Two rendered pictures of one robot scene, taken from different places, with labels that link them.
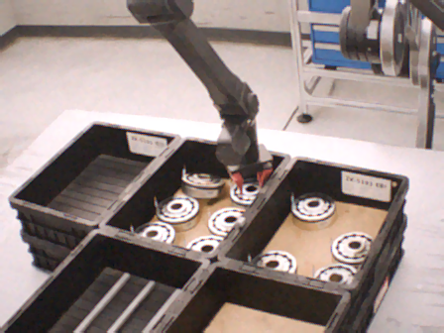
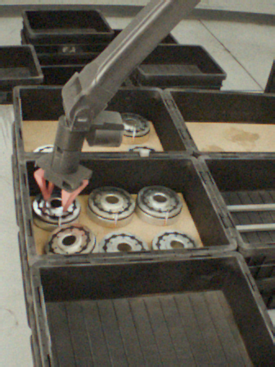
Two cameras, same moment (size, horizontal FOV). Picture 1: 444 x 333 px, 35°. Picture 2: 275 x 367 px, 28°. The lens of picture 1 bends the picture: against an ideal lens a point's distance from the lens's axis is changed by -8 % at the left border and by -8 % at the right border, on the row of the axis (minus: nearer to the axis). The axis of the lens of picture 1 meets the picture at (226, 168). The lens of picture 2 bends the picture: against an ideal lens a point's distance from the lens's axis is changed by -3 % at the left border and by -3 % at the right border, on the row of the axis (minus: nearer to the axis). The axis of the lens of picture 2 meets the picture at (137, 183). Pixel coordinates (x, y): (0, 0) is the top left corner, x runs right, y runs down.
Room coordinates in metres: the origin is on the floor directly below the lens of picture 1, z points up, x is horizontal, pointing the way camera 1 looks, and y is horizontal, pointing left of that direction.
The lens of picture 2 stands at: (2.06, 0.62, 1.66)
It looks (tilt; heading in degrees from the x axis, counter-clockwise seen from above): 38 degrees down; 218
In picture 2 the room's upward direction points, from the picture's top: 12 degrees clockwise
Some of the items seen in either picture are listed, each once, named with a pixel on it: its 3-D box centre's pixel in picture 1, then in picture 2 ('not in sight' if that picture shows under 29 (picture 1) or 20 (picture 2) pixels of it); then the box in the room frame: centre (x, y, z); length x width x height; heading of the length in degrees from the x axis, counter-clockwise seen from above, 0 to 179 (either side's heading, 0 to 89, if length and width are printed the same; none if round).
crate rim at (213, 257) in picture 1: (197, 194); (122, 205); (1.39, 0.07, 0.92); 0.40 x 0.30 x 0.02; 148
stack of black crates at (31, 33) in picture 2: not in sight; (61, 61); (0.42, -1.27, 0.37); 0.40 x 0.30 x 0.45; 153
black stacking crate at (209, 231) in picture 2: (200, 212); (119, 224); (1.39, 0.07, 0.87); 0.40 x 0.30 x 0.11; 148
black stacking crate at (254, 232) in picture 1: (322, 239); (95, 138); (1.23, -0.18, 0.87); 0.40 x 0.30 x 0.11; 148
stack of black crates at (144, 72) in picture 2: not in sight; (164, 101); (0.24, -0.74, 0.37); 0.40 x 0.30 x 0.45; 153
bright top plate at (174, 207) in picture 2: (207, 251); (160, 201); (1.26, 0.06, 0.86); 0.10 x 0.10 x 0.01
